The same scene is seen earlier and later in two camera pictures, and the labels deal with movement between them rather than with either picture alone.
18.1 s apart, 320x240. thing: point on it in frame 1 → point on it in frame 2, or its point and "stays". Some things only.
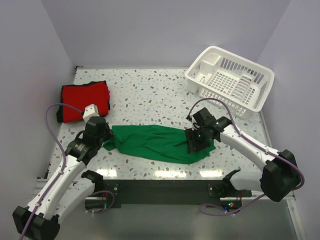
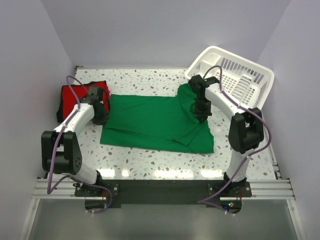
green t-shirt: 154,143 → 159,121
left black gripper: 108,134 → 103,120
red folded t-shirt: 81,96 stays
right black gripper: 193,145 → 202,116
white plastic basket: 218,74 stays
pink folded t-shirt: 109,95 stays
